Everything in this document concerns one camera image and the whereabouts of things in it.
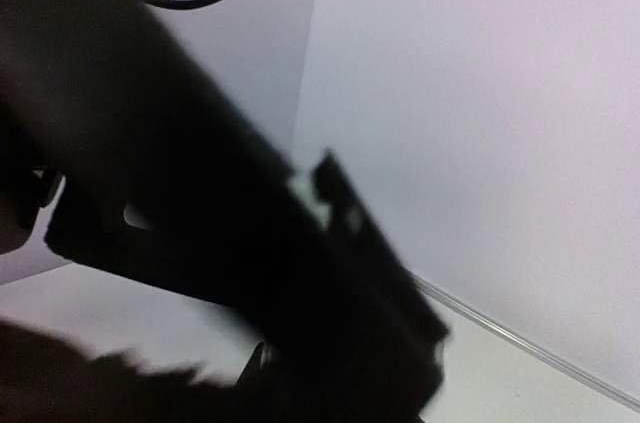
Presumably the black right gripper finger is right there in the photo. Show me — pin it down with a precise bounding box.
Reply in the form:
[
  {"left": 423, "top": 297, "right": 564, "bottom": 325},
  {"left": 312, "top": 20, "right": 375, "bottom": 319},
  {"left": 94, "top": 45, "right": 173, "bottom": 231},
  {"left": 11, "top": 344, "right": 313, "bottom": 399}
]
[{"left": 1, "top": 320, "right": 240, "bottom": 422}]

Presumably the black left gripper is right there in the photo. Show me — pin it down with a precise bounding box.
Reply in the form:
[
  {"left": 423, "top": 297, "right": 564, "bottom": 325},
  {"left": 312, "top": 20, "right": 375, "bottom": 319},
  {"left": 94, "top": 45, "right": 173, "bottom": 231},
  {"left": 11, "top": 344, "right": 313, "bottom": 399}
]
[{"left": 1, "top": 0, "right": 448, "bottom": 422}]

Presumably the aluminium table rail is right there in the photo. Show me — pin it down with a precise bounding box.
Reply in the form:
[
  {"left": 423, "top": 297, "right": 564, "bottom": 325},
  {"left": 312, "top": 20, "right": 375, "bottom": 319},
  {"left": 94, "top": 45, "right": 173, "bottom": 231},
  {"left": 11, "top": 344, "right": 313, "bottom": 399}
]
[{"left": 413, "top": 275, "right": 639, "bottom": 413}]

